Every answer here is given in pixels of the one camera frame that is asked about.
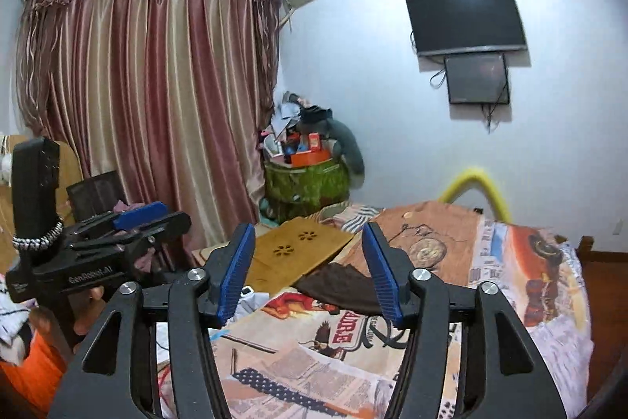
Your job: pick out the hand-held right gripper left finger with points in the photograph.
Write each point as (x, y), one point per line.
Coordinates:
(235, 271)

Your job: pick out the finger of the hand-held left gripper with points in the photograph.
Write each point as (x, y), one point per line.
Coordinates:
(140, 213)
(167, 225)

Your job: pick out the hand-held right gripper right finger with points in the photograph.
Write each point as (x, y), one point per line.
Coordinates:
(381, 271)

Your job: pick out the brown shirt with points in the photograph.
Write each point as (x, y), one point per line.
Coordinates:
(346, 286)

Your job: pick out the person's left hand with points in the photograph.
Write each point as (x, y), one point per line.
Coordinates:
(91, 311)

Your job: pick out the dark chair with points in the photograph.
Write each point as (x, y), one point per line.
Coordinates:
(95, 195)

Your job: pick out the wooden lap desk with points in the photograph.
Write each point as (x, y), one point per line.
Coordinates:
(294, 252)

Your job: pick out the green storage box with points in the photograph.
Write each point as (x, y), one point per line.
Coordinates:
(306, 191)

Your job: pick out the printed blanket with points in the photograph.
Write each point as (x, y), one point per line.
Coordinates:
(490, 281)

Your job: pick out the pink striped curtain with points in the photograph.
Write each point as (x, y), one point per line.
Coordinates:
(162, 105)

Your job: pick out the orange box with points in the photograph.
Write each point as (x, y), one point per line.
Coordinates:
(309, 158)

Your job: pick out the yellow foam tube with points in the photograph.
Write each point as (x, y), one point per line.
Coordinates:
(490, 188)

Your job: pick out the white cloth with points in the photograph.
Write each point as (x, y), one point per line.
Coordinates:
(12, 325)

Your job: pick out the small black monitor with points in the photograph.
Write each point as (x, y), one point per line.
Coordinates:
(477, 78)

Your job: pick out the white wall socket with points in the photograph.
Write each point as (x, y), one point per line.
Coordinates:
(619, 227)

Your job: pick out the black wall television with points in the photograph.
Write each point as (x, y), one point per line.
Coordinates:
(466, 16)

